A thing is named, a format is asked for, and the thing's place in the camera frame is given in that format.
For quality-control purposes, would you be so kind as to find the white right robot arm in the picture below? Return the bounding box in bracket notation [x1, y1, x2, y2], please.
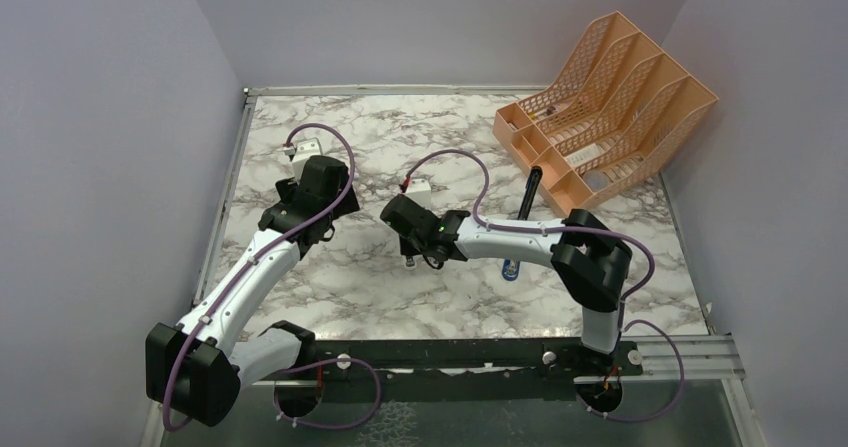
[380, 194, 633, 374]

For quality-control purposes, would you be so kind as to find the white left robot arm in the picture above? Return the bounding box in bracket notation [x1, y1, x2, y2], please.
[145, 155, 359, 429]

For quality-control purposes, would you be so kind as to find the peach plastic desk organizer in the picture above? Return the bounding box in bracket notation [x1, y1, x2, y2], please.
[493, 12, 719, 216]

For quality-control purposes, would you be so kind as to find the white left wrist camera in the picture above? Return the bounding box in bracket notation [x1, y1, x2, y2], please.
[283, 137, 323, 181]

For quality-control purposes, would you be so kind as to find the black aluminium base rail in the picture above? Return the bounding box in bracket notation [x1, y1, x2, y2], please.
[269, 335, 745, 412]

